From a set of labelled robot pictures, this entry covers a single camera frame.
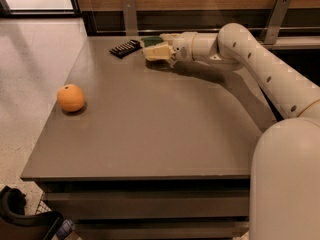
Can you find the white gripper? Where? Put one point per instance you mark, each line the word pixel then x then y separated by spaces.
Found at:
pixel 182 47

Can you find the green and yellow sponge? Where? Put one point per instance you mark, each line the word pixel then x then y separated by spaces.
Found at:
pixel 150 41

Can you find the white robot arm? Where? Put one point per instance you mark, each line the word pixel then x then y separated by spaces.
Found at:
pixel 285 169

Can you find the orange fruit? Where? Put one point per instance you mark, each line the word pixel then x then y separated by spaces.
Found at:
pixel 71 98

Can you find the upper grey drawer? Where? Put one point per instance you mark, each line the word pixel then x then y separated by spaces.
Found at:
pixel 150 204

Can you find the grey drawer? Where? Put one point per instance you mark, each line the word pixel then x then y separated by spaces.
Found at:
pixel 177 230
pixel 150 204

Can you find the lower grey drawer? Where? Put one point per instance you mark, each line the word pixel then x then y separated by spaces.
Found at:
pixel 177 230

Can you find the blue bottle cap object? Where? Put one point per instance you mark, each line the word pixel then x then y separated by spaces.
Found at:
pixel 65 230

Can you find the black chair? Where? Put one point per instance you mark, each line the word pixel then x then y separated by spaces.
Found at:
pixel 16 225

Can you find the left metal wall bracket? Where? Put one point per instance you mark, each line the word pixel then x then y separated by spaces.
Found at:
pixel 130 17

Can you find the metal wall bracket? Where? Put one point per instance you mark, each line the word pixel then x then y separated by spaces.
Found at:
pixel 130 17
pixel 271 31

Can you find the right metal wall bracket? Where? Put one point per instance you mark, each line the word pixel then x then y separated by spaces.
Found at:
pixel 271 31

